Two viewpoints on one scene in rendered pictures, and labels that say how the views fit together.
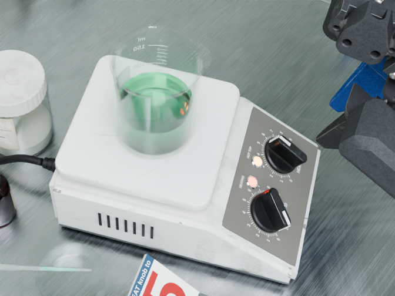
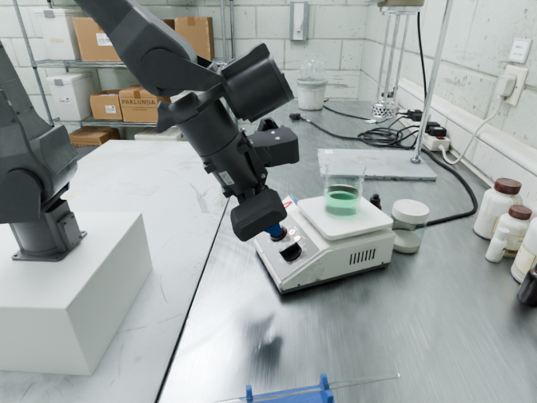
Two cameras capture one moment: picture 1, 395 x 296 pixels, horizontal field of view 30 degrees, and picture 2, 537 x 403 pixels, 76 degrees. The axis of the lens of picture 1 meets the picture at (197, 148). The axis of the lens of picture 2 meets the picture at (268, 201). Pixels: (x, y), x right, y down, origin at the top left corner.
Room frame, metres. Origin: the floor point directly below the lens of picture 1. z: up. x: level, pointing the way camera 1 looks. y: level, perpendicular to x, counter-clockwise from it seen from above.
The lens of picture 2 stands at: (0.70, -0.31, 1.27)
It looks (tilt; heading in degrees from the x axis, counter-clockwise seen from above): 28 degrees down; 151
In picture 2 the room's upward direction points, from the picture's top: straight up
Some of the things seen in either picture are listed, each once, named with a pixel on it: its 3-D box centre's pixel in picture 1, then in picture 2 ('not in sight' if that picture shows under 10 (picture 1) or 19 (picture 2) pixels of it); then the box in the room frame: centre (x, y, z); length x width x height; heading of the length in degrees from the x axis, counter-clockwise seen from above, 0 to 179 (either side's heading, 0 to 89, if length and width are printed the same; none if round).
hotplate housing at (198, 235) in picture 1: (180, 165); (326, 237); (0.32, 0.01, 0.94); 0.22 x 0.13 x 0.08; 81
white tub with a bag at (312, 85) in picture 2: not in sight; (312, 83); (-0.61, 0.64, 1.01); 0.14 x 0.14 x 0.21
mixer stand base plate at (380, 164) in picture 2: not in sight; (371, 162); (0.04, 0.39, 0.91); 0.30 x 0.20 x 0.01; 57
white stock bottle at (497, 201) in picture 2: not in sight; (499, 208); (0.42, 0.34, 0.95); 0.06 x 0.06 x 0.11
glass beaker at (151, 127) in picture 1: (159, 97); (341, 189); (0.33, 0.03, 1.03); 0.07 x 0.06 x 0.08; 104
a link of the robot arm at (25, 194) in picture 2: not in sight; (32, 182); (0.24, -0.37, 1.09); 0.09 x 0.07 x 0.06; 156
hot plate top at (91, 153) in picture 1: (151, 128); (342, 213); (0.33, 0.04, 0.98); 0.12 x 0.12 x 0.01; 81
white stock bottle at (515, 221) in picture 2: not in sight; (512, 230); (0.47, 0.30, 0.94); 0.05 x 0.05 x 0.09
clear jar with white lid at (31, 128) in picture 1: (14, 106); (407, 226); (0.37, 0.16, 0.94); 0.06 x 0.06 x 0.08
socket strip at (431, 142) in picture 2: not in sight; (419, 126); (-0.10, 0.76, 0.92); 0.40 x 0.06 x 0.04; 147
